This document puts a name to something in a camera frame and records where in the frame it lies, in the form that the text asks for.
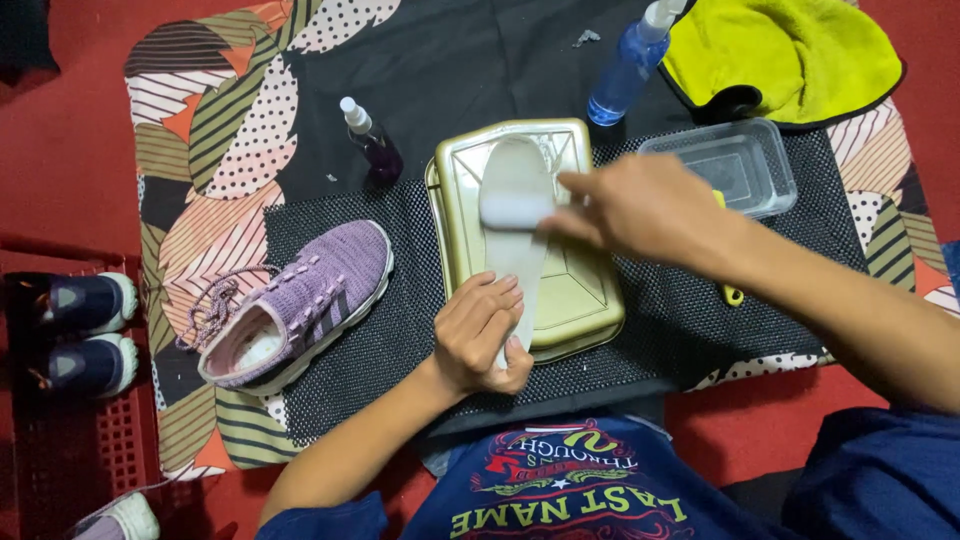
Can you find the person's right hand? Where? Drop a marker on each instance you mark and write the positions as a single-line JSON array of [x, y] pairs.
[[660, 210]]

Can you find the white cleaning brush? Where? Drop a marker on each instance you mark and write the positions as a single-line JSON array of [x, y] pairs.
[[514, 211]]

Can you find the purple knit sneaker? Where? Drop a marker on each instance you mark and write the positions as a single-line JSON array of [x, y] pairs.
[[315, 296]]

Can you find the yellow-green microfibre cloth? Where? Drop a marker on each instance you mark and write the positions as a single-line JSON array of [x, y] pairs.
[[787, 52]]

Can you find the person's left hand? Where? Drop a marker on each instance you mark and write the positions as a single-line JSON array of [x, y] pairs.
[[472, 345]]

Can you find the black mesh mat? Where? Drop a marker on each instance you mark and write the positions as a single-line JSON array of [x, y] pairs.
[[690, 330]]

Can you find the red plastic crate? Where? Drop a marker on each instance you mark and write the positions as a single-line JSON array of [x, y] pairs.
[[75, 442]]

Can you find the small grey lint clump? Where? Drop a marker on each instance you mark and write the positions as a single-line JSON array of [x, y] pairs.
[[586, 37]]

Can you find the gold metal tray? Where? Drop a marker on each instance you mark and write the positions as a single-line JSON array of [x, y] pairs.
[[581, 292]]

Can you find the tall blue spray bottle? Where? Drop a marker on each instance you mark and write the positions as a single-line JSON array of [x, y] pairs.
[[626, 71]]

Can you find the leaf patterned cloth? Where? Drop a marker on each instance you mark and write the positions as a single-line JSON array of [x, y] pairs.
[[225, 112]]

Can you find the white shoe insole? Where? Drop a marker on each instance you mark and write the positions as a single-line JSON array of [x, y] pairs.
[[517, 169]]

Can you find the navy white-toed shoe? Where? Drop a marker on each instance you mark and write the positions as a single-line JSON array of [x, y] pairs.
[[86, 366], [86, 301]]

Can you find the small purple spray bottle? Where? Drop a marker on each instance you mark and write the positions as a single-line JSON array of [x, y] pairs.
[[379, 150]]

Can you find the person's right fingers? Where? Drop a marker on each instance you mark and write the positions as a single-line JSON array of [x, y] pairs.
[[574, 214]]

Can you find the person's navy printed shirt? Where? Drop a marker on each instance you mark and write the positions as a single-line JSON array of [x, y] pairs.
[[600, 487]]

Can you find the clear plastic container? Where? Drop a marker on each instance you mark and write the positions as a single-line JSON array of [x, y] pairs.
[[731, 165]]

